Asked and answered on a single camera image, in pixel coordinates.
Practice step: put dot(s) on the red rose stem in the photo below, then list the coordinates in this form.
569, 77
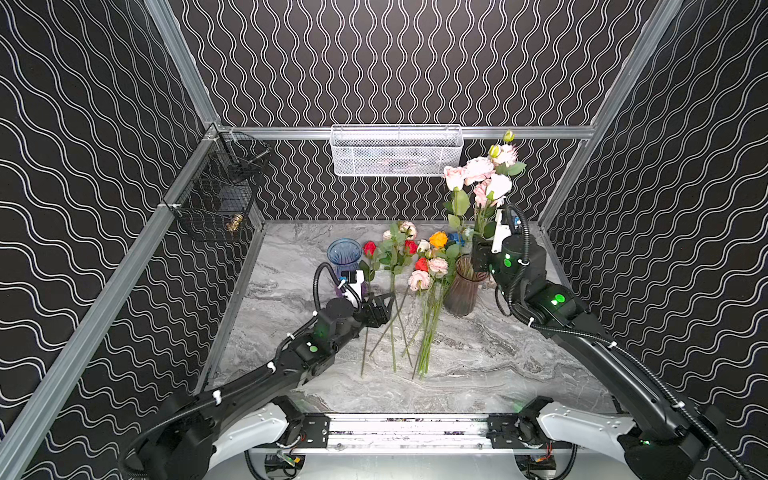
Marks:
369, 266

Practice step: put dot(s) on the black wire wall basket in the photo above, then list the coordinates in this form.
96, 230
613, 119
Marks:
216, 204

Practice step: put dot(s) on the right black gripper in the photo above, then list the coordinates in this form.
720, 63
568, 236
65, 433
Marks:
483, 258

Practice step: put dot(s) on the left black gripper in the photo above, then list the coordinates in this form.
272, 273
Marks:
377, 309

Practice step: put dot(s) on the smoky pink glass vase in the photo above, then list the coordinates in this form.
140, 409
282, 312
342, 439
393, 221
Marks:
461, 297

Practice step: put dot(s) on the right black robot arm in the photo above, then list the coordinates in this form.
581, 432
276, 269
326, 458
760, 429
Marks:
658, 433

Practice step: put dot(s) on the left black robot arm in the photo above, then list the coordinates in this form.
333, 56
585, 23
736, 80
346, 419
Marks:
187, 435

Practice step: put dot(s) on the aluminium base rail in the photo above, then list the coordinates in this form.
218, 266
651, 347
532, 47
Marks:
399, 433

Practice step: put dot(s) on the blue purple glass vase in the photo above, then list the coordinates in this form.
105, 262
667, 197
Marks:
344, 254

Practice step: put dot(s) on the white mesh wall basket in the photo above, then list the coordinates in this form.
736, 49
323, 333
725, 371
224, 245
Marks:
392, 150

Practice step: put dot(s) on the pink flower spray stem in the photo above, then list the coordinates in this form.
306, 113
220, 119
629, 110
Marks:
479, 188

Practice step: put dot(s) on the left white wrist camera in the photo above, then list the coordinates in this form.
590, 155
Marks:
351, 286

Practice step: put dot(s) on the pile of artificial flowers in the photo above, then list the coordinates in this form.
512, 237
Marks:
433, 263

